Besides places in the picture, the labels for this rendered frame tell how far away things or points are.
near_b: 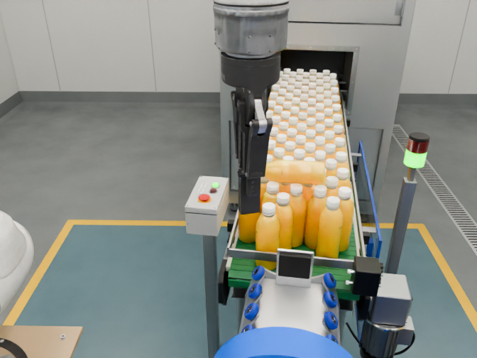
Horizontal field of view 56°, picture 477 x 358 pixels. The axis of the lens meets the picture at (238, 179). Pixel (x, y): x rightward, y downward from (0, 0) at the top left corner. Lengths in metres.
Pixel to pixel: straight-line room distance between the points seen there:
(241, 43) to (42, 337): 0.86
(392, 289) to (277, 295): 0.38
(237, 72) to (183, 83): 4.88
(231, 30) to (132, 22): 4.84
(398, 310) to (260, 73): 1.09
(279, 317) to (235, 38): 0.87
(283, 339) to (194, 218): 0.67
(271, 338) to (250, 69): 0.45
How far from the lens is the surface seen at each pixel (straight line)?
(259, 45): 0.54
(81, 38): 5.57
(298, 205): 1.43
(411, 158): 1.53
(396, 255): 1.74
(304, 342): 0.79
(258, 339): 0.80
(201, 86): 5.41
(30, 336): 1.19
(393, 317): 1.53
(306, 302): 1.29
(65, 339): 1.15
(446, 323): 2.73
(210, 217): 1.35
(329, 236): 1.41
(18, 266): 1.11
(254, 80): 0.55
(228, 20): 0.53
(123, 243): 3.11
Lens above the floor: 1.82
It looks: 29 degrees down
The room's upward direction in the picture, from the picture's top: straight up
